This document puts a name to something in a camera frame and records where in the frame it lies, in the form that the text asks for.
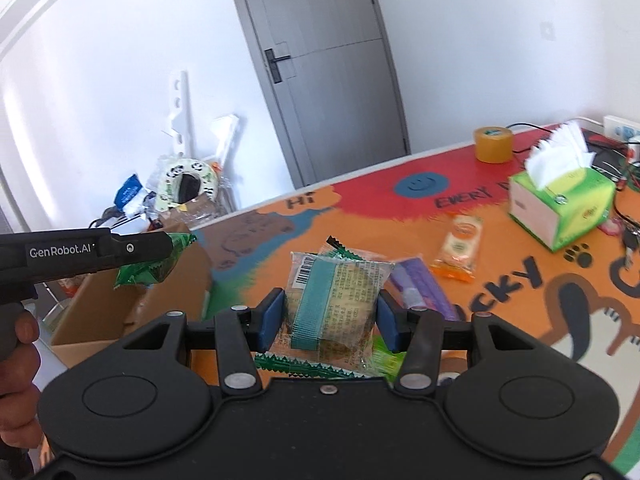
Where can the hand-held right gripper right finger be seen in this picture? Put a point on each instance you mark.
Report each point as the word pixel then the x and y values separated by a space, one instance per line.
pixel 387 322

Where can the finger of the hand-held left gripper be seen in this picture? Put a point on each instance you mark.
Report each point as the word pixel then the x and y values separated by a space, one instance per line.
pixel 142 247

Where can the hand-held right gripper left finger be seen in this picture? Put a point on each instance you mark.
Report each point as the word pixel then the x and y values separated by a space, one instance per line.
pixel 274 317

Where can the purple snack packet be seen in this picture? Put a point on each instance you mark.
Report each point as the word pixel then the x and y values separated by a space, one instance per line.
pixel 425 285

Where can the green zigzag-edged snack packet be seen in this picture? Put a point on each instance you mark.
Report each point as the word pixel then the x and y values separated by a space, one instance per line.
pixel 300 364

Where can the clear teal-striped pastry packet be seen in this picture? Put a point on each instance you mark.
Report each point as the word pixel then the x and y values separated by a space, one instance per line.
pixel 332 310

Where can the large cardboard box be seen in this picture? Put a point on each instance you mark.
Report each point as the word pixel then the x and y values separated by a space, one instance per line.
pixel 100 320

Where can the person's left hand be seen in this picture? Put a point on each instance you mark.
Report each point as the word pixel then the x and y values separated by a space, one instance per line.
pixel 17 390

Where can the blue and white bag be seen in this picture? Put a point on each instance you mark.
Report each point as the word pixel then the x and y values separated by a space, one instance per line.
pixel 129 195

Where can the small taped cardboard box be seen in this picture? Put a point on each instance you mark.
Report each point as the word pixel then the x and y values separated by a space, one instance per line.
pixel 197 210

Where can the beige snack packet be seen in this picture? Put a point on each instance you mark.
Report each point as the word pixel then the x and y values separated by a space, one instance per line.
pixel 460 245

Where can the colourful printed table mat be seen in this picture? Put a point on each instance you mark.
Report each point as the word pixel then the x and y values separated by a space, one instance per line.
pixel 350 220

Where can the short white plastic rack piece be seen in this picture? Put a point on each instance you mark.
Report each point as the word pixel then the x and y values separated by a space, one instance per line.
pixel 226 145

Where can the tall white plastic rack piece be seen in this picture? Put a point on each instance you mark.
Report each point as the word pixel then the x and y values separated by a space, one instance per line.
pixel 180 110

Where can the yellow tape roll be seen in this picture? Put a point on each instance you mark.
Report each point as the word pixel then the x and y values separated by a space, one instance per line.
pixel 492 145

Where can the green tissue box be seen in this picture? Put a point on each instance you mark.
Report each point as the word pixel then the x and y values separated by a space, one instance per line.
pixel 565 205

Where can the grey door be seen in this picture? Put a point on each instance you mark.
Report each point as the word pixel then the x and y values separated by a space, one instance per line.
pixel 325 85

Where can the small pink object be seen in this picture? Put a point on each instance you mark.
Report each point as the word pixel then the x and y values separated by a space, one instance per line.
pixel 610 227

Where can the bunch of keys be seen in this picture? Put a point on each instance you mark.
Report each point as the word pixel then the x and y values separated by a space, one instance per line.
pixel 631 242

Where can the white power strip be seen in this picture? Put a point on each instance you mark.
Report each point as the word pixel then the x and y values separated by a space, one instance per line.
pixel 622 127

